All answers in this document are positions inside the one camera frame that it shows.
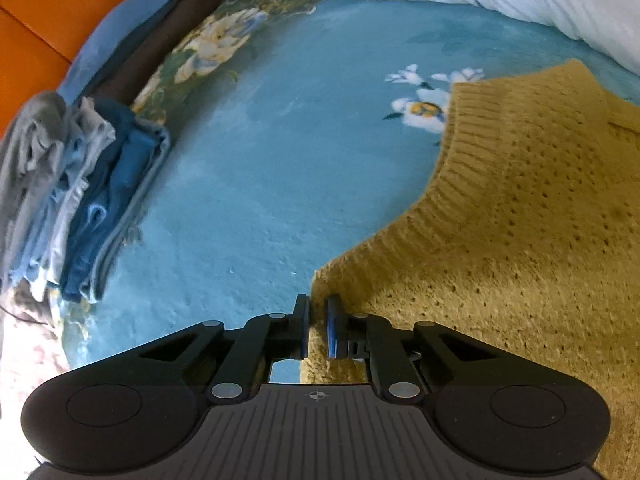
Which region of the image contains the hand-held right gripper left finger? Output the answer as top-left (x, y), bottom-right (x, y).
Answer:
top-left (137, 294), bottom-right (312, 405)

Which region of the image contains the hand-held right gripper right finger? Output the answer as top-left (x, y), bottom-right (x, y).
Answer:
top-left (325, 294), bottom-right (501, 405)

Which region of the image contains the mustard yellow knit sweater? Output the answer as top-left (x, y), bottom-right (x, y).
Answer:
top-left (299, 58), bottom-right (640, 480)

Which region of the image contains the pile of folded clothes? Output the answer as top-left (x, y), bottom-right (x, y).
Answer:
top-left (0, 91), bottom-right (172, 326)

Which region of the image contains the pale pink cloth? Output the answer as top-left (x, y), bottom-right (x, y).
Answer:
top-left (0, 280), bottom-right (71, 426)

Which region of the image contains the blue pillow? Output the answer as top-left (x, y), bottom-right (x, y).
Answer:
top-left (56, 0), bottom-right (191, 106)

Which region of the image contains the orange wooden headboard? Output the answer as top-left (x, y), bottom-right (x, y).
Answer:
top-left (0, 0), bottom-right (251, 136)

